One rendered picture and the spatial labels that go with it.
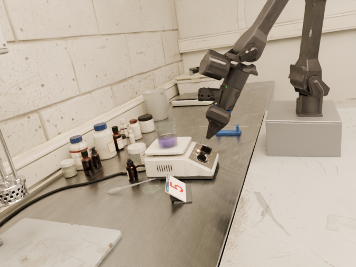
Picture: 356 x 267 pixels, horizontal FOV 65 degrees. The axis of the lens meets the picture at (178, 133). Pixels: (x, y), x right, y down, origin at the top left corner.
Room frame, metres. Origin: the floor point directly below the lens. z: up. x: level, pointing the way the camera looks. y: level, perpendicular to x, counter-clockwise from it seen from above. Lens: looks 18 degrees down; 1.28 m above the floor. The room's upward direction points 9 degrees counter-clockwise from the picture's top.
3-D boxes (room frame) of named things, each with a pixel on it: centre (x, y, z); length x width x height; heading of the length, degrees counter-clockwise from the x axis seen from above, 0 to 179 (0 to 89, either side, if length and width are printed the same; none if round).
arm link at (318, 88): (0.79, -0.40, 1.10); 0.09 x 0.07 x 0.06; 9
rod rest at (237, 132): (1.05, -0.20, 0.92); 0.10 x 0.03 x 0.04; 63
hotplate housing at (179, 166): (0.79, 0.01, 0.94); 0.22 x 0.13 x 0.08; 72
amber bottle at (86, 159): (0.87, 0.31, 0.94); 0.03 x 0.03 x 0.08
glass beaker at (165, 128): (0.78, 0.04, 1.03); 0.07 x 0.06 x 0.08; 157
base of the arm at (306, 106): (0.80, -0.40, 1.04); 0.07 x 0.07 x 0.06; 69
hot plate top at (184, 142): (0.80, 0.03, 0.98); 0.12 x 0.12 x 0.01; 72
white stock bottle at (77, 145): (0.95, 0.36, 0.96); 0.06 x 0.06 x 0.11
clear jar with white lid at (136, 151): (0.85, 0.14, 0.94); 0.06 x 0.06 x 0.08
